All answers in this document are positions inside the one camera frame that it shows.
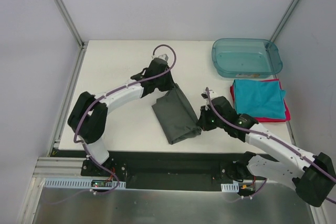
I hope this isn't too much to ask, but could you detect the dark grey t shirt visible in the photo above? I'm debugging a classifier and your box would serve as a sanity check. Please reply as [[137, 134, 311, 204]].
[[152, 83, 202, 145]]

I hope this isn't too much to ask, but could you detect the left aluminium frame post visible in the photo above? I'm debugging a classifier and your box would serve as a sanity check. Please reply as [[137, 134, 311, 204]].
[[54, 0, 87, 49]]

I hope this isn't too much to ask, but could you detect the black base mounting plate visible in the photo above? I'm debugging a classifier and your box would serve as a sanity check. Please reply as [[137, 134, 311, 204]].
[[80, 151, 284, 190]]

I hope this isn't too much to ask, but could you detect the right aluminium frame post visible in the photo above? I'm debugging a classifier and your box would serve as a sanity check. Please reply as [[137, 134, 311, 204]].
[[269, 0, 301, 42]]

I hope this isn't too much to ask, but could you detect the left white cable duct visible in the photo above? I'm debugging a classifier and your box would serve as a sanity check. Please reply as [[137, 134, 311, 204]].
[[44, 178, 126, 190]]

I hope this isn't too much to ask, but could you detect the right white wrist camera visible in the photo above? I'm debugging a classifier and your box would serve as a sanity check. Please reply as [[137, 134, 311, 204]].
[[201, 90, 218, 101]]

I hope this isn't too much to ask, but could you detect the purple cable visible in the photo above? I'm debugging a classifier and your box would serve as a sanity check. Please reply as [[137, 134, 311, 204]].
[[41, 44, 177, 205], [204, 87, 336, 204]]

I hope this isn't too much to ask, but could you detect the folded cyan t shirt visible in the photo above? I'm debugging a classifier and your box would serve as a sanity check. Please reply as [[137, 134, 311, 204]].
[[233, 78, 287, 119]]

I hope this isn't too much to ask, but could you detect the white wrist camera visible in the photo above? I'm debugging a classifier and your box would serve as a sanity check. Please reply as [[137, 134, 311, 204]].
[[152, 54, 169, 62], [201, 90, 218, 101]]

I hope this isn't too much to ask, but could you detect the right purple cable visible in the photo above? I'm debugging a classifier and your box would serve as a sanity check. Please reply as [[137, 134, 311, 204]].
[[204, 87, 336, 204]]

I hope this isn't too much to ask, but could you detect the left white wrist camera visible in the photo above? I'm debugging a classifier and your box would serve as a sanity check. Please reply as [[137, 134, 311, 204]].
[[152, 54, 169, 62]]

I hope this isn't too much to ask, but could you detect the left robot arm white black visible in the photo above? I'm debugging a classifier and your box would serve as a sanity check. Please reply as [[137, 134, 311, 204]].
[[67, 55, 174, 176]]

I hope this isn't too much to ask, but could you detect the right white cable duct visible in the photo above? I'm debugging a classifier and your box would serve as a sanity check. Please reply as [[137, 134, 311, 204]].
[[220, 183, 239, 193]]

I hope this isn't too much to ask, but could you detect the aluminium frame post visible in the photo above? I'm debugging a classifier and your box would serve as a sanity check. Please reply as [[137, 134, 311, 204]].
[[269, 0, 301, 42], [54, 0, 87, 49]]

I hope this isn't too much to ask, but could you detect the white cable duct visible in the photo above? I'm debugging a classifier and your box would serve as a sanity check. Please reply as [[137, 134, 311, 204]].
[[44, 178, 126, 190], [220, 183, 239, 193]]

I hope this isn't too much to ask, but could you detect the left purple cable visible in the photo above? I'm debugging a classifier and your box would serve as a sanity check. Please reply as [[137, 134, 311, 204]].
[[41, 44, 177, 205]]

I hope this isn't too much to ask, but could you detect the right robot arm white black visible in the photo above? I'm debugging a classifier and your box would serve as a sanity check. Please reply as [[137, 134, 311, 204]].
[[197, 93, 335, 207]]

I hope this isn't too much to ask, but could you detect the teal transparent plastic bin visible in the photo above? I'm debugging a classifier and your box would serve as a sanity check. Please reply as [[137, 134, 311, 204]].
[[212, 38, 283, 79]]

